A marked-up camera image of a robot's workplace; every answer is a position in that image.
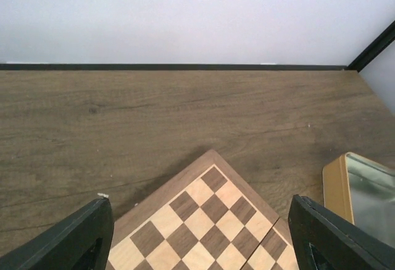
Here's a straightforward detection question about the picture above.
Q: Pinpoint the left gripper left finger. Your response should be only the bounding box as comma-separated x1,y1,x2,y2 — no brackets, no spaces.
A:
1,198,114,269

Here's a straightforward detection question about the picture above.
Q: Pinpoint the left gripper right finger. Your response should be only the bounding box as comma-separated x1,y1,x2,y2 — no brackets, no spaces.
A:
288,195,394,269

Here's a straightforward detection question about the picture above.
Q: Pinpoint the cream tin with light pieces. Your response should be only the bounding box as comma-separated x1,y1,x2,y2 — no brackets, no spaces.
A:
322,152,394,247

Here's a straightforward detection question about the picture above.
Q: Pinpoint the wooden chessboard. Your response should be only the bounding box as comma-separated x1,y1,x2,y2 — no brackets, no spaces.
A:
106,150,298,269

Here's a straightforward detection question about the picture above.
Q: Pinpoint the black enclosure frame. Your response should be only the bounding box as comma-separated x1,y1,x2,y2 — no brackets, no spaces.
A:
1,23,394,72

